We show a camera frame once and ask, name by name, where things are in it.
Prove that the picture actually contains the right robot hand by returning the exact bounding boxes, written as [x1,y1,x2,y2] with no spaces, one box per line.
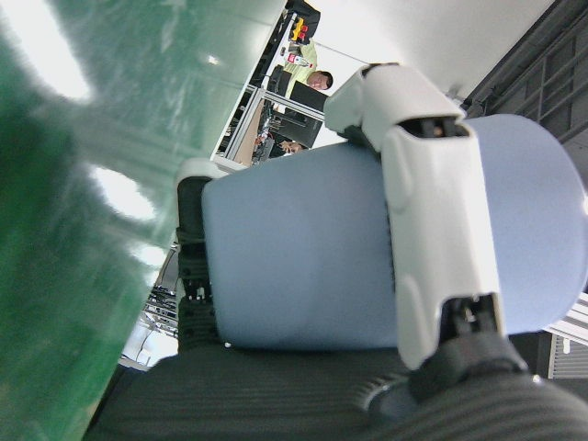
[85,62,588,441]

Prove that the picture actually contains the light blue plastic cup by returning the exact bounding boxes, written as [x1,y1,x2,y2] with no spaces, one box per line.
[200,114,588,349]

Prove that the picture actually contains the black background screen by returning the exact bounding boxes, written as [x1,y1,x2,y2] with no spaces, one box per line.
[291,82,328,151]

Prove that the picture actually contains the person in yellow-green shirt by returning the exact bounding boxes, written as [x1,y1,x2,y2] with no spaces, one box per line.
[282,40,334,100]

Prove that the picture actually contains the green conveyor belt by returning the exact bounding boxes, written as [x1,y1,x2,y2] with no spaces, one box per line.
[0,0,286,441]

